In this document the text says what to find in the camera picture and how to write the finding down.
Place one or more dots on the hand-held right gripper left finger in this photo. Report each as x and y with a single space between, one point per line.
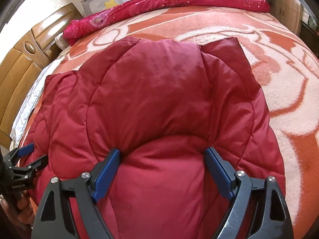
107 176

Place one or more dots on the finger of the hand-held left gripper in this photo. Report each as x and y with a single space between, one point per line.
39 163
26 149

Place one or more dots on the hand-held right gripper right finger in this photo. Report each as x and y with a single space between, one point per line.
219 171

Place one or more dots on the red padded jacket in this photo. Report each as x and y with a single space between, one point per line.
149 92

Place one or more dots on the person's left hand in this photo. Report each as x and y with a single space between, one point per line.
23 204

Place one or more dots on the white bed sheet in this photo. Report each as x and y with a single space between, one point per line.
27 99

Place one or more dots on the wooden headboard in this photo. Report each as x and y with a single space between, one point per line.
25 67

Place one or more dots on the orange and white blanket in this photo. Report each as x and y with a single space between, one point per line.
286 92

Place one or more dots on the wooden wardrobe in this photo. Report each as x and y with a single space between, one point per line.
286 7

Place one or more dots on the red floral quilt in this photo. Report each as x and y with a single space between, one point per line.
149 2

